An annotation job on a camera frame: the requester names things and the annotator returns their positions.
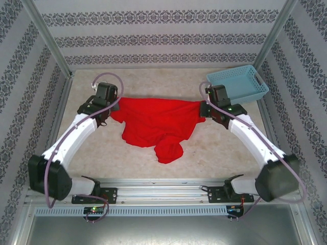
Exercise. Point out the red t-shirt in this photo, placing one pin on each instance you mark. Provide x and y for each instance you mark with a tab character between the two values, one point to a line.
153	122

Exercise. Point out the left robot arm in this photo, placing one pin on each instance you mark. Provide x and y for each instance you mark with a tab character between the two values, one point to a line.
74	135

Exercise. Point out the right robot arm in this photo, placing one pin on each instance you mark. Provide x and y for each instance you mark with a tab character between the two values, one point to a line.
253	137

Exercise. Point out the light blue plastic basket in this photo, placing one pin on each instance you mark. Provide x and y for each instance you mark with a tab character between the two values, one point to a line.
235	84

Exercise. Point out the grey sheet metal panel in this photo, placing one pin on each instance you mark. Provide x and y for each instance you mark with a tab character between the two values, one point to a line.
163	229

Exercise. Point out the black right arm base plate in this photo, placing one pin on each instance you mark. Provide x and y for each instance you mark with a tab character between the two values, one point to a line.
217	195

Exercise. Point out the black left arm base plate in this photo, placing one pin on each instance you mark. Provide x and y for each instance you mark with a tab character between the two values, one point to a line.
110	195

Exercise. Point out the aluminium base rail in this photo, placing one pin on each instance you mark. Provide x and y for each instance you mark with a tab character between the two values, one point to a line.
163	190

